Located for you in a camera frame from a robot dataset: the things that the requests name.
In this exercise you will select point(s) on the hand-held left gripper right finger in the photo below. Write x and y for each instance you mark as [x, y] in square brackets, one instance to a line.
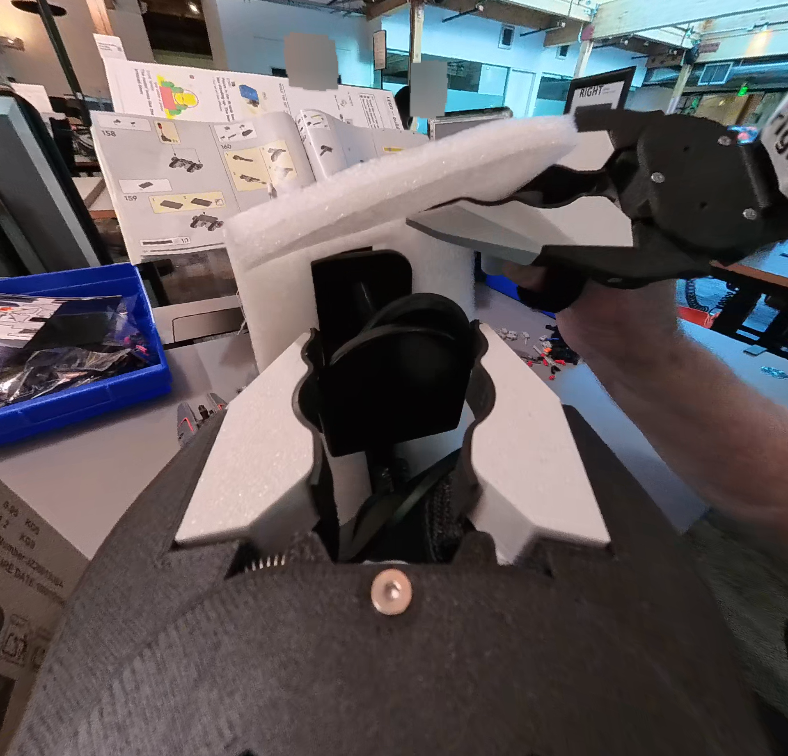
[529, 460]

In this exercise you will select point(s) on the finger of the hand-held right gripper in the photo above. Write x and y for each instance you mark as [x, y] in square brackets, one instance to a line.
[492, 230]

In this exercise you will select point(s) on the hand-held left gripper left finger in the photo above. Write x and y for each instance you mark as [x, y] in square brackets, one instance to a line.
[258, 467]

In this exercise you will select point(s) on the white foam base block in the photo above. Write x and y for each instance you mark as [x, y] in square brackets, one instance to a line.
[443, 276]

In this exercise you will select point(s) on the white foam lid sheet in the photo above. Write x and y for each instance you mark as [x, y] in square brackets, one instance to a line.
[369, 196]

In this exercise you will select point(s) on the black packaged device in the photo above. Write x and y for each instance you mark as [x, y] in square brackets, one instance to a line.
[381, 387]

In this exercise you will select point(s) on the brown cardboard box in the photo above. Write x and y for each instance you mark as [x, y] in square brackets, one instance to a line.
[31, 584]

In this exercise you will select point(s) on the person's right forearm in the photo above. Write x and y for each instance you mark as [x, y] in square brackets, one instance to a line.
[708, 424]

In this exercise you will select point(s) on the grey lego wing assembly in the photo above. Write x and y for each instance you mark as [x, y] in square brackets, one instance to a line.
[188, 427]
[216, 402]

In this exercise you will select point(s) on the scattered small lego pieces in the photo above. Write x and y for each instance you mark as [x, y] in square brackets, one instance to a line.
[548, 353]

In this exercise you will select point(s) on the person's right hand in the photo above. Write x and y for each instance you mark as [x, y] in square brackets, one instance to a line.
[615, 331]

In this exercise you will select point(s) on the wooden top desk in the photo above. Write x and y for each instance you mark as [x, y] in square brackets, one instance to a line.
[757, 270]

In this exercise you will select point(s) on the grey framed panel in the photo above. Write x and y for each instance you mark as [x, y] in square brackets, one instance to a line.
[468, 129]

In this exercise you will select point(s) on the black white marker sign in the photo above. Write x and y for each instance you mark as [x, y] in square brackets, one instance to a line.
[600, 91]

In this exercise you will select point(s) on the blue plastic bin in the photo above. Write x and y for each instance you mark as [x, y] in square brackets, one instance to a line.
[92, 399]

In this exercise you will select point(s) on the white printed sheet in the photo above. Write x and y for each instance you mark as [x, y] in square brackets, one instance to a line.
[24, 325]

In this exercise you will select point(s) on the open instruction booklet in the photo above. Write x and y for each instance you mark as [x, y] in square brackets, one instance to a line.
[184, 171]

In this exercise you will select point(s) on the white instruction poster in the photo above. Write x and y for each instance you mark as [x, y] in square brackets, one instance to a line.
[215, 94]

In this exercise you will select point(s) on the grey equipment case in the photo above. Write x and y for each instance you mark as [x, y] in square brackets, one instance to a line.
[37, 202]

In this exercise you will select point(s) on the black pole stand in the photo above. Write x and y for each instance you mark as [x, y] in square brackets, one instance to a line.
[58, 45]

